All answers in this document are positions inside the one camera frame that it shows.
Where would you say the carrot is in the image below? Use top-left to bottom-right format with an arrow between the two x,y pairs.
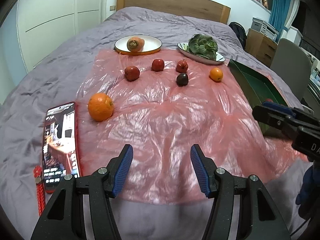
126,36 -> 145,52

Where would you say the white oval dish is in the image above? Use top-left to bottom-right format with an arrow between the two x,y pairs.
177,42 -> 226,65

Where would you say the right blue curtain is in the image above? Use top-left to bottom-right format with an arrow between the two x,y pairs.
269,0 -> 291,42

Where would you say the green rectangular tray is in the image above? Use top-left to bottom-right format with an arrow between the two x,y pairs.
228,60 -> 287,137

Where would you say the wooden nightstand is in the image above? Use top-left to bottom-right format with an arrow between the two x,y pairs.
245,28 -> 277,67

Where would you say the green leafy cabbage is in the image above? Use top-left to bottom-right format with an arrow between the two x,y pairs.
188,34 -> 218,60

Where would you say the red braided lanyard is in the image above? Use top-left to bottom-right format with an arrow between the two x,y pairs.
33,165 -> 47,217

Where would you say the small orange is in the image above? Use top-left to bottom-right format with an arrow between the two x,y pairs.
209,67 -> 223,82

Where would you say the black backpack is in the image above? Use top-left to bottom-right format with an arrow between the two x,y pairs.
229,22 -> 247,50

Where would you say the white blue gloved hand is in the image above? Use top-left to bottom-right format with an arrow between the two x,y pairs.
296,165 -> 319,220

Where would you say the grey office chair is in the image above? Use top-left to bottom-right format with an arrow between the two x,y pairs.
270,38 -> 311,101

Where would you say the red apple with stem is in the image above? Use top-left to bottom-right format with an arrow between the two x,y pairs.
176,60 -> 189,73

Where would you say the red cased smartphone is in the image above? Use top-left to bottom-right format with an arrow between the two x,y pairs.
42,102 -> 81,193

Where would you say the orange rimmed plate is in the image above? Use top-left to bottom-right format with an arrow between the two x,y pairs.
114,35 -> 162,56

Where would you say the white wardrobe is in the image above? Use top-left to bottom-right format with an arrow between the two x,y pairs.
17,0 -> 102,72

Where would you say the pink plastic sheet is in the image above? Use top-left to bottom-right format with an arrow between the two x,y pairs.
76,49 -> 306,204

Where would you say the textured orange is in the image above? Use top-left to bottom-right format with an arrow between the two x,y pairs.
87,93 -> 114,122

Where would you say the dark purple plum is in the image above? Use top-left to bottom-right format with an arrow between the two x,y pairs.
176,73 -> 189,87

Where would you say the small red apple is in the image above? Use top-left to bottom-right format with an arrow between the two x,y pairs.
151,59 -> 165,72
124,66 -> 140,81

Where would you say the wooden headboard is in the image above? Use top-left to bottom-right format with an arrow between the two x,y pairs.
116,0 -> 231,24

